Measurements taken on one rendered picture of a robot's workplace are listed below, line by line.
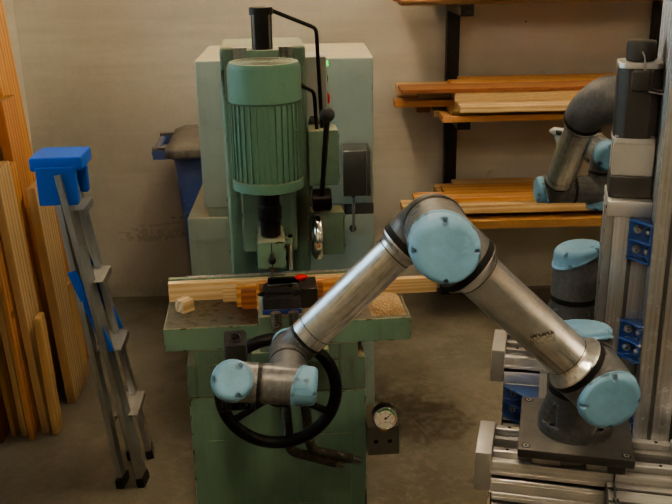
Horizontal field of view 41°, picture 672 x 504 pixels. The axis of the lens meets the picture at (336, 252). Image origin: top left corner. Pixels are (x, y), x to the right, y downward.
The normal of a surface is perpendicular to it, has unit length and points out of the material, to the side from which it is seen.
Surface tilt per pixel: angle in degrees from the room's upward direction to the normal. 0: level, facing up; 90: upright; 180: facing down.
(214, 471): 90
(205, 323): 0
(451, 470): 0
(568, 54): 90
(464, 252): 85
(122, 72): 90
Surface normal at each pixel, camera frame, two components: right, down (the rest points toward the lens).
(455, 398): -0.02, -0.95
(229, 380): 0.06, -0.19
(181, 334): 0.09, 0.32
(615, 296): -0.22, 0.32
